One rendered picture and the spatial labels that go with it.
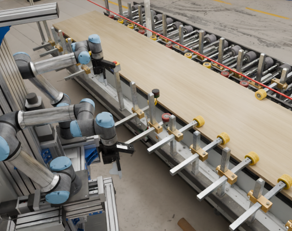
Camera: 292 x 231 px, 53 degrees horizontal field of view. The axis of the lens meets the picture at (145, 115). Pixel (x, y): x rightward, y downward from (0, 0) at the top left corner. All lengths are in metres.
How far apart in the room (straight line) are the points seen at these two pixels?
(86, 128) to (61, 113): 0.18
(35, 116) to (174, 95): 1.49
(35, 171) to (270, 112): 1.82
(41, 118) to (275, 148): 1.58
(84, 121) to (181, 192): 1.88
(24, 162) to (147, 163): 1.96
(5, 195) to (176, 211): 1.53
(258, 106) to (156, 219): 1.36
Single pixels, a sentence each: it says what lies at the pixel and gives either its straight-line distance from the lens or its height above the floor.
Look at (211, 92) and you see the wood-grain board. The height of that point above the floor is 0.90.
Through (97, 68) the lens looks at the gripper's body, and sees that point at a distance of 2.07.
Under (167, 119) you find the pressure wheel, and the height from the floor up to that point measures 0.90.
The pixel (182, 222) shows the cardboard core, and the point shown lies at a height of 0.08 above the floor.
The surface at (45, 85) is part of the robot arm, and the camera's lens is 2.09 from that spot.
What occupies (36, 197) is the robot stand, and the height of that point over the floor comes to 0.99.
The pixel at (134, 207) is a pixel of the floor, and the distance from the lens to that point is 2.94.
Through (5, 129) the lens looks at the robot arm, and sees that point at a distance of 1.45.
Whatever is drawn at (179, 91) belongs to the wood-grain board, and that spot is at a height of 0.90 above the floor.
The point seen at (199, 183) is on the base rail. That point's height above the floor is 0.70.
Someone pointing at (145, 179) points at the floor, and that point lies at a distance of 3.11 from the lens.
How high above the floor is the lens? 2.47
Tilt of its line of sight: 40 degrees down
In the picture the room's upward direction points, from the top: 6 degrees counter-clockwise
